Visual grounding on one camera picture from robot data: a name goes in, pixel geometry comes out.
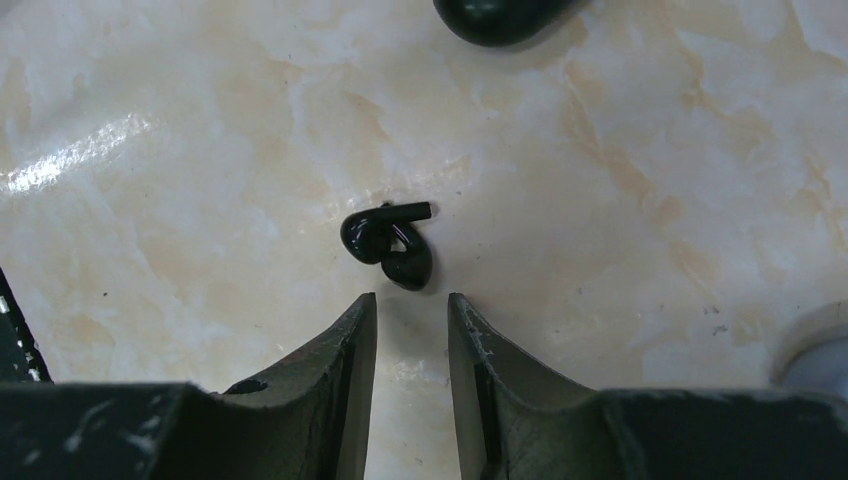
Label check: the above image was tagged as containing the silver blue earbud charging case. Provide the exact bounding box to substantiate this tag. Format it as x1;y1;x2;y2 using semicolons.
770;299;847;399

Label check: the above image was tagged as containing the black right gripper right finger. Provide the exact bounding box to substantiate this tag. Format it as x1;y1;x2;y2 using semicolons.
447;293;847;479

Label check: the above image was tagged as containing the black oval earbud case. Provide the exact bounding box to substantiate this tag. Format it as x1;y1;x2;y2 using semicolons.
433;0;586;48

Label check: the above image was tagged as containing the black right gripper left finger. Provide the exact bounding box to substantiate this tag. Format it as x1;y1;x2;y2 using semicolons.
1;293;377;479

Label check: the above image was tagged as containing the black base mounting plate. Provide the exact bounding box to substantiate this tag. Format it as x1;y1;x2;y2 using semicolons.
1;272;52;383

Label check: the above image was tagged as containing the black earbud pair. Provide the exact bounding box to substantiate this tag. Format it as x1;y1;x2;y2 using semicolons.
340;201;434;292

